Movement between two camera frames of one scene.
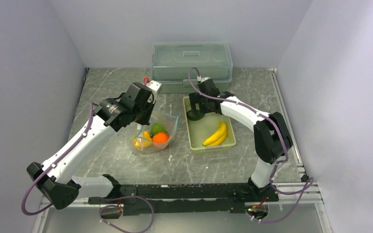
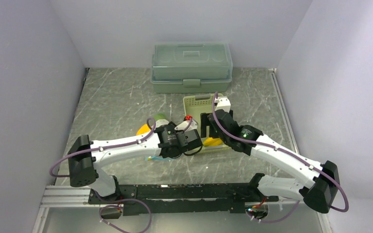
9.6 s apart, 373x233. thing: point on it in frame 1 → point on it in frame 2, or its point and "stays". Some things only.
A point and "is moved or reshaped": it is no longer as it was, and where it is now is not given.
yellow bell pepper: (145, 141) is moved or reshaped
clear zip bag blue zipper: (155, 137) is moved or reshaped
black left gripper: (150, 104) → (171, 124)
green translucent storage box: (171, 62) stays
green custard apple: (157, 127) is moved or reshaped
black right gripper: (195, 98) → (206, 122)
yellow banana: (218, 138) stays
